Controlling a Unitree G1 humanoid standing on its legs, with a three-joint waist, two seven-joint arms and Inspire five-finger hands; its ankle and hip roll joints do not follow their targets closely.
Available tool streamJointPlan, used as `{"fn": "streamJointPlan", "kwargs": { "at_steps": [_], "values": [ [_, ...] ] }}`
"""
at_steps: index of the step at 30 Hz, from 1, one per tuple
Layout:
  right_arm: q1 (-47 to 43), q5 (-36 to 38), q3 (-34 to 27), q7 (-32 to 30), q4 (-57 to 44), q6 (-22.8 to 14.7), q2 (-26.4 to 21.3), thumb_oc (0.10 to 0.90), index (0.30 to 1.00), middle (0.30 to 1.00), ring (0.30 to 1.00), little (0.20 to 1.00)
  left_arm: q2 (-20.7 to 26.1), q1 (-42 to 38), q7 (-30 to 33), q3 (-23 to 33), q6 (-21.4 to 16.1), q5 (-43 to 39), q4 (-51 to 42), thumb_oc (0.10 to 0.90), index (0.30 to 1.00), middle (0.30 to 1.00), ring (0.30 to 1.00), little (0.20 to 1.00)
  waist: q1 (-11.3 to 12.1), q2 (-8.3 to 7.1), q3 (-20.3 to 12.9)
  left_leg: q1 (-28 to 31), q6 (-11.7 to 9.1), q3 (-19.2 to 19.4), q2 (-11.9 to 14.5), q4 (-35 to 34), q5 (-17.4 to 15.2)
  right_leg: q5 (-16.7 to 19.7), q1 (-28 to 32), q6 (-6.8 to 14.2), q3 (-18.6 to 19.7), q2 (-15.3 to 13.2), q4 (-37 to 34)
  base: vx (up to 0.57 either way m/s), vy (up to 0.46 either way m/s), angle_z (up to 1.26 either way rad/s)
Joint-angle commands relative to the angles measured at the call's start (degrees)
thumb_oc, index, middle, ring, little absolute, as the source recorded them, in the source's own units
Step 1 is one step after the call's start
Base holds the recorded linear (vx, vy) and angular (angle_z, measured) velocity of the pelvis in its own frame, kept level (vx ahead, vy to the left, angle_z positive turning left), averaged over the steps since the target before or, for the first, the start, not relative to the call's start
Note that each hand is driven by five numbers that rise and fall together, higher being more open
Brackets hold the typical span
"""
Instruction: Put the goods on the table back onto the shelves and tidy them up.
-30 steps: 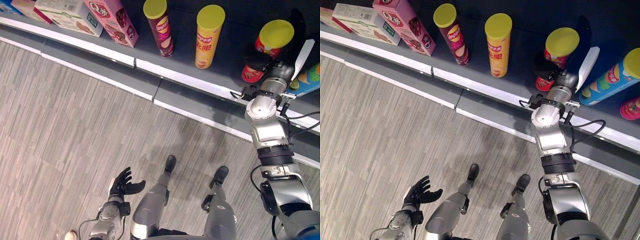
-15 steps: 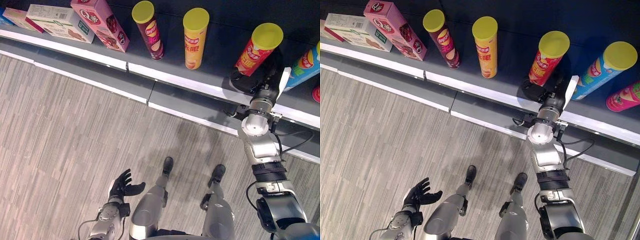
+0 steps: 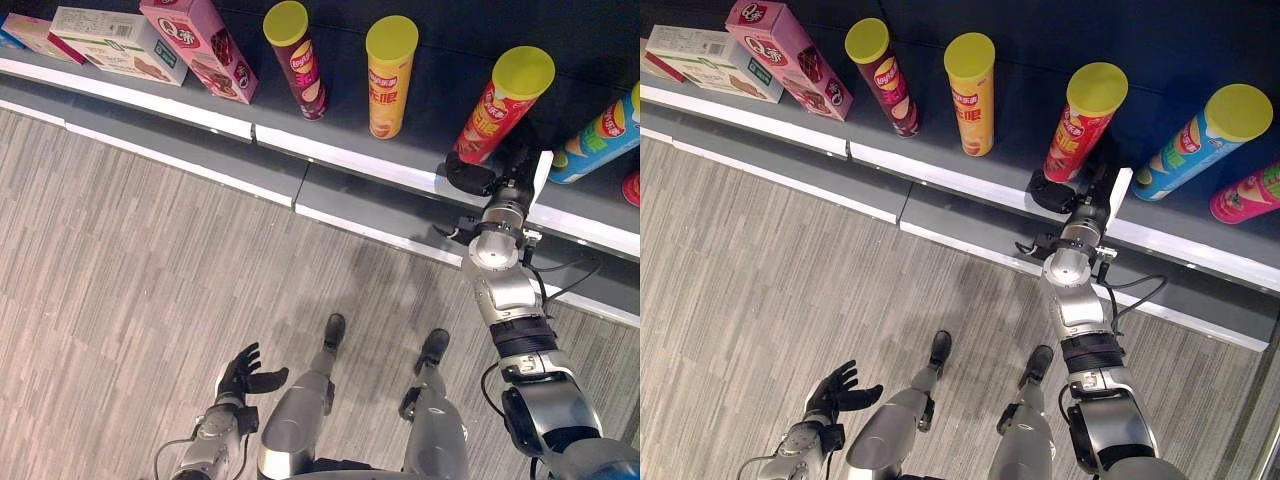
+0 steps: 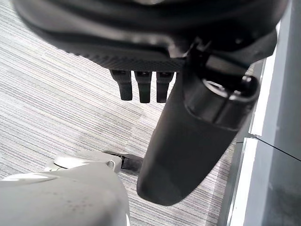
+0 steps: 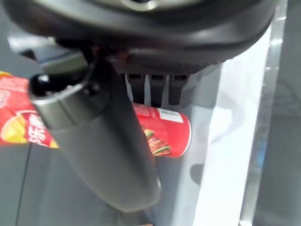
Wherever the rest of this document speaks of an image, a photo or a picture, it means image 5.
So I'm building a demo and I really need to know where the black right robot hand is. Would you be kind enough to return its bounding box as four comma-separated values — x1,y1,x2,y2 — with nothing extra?
2,0,278,212

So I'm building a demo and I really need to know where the red chip can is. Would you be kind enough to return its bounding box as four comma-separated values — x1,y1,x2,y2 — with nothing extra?
132,102,191,158

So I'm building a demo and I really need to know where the red yellow chip bag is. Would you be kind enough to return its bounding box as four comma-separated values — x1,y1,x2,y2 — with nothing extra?
0,71,60,149

